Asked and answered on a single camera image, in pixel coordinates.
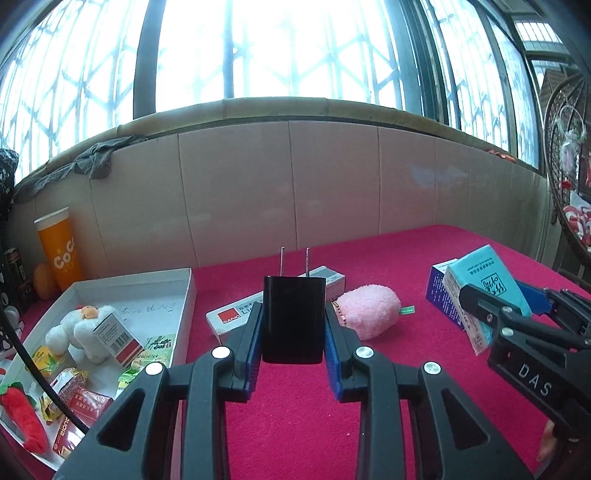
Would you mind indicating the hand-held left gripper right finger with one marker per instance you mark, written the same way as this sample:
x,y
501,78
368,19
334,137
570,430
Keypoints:
x,y
333,355

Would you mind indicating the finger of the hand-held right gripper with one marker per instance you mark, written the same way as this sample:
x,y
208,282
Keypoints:
x,y
538,302
517,327

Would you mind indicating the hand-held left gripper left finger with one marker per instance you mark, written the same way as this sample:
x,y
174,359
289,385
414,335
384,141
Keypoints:
x,y
254,350

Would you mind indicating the long grey sealant box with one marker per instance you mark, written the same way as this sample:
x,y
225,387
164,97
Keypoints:
x,y
231,318

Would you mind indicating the black charger plug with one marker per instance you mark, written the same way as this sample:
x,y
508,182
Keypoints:
x,y
293,318

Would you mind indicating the pink plush toy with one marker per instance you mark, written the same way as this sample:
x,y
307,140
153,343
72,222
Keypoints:
x,y
369,309

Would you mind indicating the teal tissue pack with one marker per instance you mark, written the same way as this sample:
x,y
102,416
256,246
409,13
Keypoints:
x,y
485,277

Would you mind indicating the white and blue medicine box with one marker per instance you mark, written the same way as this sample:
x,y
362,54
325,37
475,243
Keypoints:
x,y
438,290

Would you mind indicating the white shallow cardboard box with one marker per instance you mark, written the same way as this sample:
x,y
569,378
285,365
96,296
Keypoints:
x,y
138,290

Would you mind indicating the white chicken plush toy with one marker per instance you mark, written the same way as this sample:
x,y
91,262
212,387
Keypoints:
x,y
69,332

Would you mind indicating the person's right hand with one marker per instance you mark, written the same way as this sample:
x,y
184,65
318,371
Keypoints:
x,y
547,438

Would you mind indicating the red white patterned cushion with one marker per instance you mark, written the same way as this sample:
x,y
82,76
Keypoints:
x,y
585,173
579,221

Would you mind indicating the red table mat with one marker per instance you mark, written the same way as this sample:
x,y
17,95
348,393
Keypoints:
x,y
295,438

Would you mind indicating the red white medicine box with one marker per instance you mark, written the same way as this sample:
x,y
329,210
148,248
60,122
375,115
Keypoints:
x,y
115,339

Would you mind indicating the dream catcher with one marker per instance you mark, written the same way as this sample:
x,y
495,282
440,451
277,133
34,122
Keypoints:
x,y
570,147

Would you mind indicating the hanging wicker chair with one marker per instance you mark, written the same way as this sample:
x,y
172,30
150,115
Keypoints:
x,y
554,138

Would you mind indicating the red snack packet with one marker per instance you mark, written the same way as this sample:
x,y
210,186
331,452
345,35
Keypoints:
x,y
69,383

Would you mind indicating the yellow green snack packet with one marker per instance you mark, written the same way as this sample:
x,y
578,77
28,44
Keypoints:
x,y
46,362

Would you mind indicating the large red box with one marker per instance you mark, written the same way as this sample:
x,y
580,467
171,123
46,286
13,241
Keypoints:
x,y
64,438

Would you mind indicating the orange paper cup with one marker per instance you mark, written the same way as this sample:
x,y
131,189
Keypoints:
x,y
57,249

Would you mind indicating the orange fruit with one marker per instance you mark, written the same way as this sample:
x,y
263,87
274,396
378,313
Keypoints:
x,y
44,281

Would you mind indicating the red chili plush toy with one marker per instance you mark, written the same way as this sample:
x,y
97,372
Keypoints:
x,y
23,420

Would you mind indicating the grey cloth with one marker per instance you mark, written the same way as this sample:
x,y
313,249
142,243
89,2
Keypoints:
x,y
97,159

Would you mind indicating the black drink can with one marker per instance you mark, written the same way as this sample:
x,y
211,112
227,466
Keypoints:
x,y
16,277

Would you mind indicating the window with metal grille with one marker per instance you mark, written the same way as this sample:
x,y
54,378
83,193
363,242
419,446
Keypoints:
x,y
415,46

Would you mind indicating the black plastic bag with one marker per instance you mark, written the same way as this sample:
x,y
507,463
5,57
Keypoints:
x,y
7,175

